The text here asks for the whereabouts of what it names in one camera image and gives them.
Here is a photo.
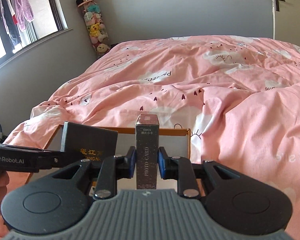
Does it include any black booklet gold lettering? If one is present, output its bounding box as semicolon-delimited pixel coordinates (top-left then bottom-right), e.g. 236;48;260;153
61;122;118;163

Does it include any dark photo card box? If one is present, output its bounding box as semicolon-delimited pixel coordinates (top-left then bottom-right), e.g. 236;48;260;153
135;114;159;190

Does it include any orange cardboard storage box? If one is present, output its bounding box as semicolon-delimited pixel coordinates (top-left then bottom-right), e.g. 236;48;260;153
27;125;192;198

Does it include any pink patterned duvet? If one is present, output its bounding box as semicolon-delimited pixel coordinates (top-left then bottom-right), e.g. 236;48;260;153
6;35;300;239

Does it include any tube of plush toys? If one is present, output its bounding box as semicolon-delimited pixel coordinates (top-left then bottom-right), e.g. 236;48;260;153
77;0;111;58

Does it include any window with hanging clothes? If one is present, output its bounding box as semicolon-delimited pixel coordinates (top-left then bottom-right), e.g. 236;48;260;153
0;0;68;65

